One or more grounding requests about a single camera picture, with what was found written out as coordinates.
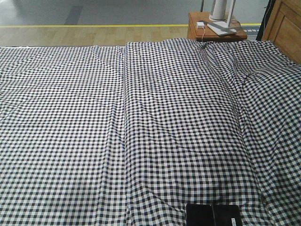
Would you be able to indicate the black white checkered bedsheet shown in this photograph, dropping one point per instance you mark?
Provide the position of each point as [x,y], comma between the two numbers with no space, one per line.
[130,135]

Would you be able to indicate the wooden bedside table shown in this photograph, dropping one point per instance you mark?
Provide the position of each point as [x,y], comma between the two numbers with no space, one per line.
[206,34]

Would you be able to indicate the black foldable smartphone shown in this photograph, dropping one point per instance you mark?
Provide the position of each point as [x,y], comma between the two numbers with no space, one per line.
[213,215]

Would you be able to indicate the white power adapter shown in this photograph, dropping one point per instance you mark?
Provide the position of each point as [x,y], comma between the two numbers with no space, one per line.
[200,25]

